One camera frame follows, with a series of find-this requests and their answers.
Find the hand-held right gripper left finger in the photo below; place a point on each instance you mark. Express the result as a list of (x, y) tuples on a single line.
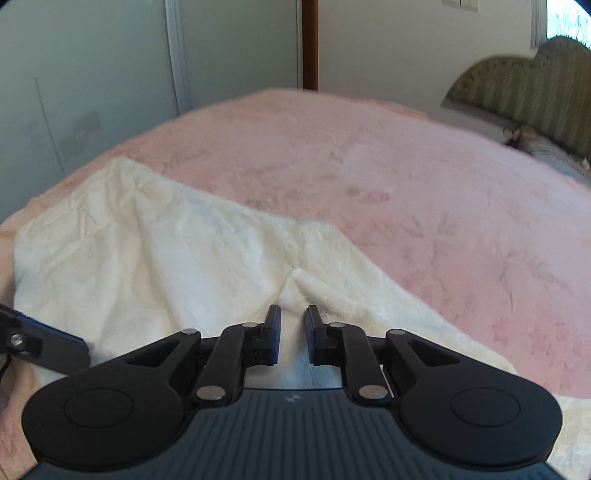
[(274, 337)]

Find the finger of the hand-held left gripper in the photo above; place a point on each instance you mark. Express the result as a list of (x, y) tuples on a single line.
[(51, 348)]

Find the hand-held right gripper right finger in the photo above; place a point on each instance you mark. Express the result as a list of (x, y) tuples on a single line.
[(311, 339)]

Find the pink blanket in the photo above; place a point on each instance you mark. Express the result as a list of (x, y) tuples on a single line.
[(415, 207)]

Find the frosted glass wardrobe door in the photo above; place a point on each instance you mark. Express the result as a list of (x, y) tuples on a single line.
[(115, 69)]

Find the grey patterned pillow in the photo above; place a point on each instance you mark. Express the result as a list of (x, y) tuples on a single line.
[(554, 154)]

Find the green striped headboard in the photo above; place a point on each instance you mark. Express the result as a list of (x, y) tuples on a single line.
[(531, 92)]

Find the window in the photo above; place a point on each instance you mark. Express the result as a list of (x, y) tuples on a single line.
[(568, 21)]

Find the brown wooden door frame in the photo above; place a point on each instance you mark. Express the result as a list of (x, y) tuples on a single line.
[(309, 44)]

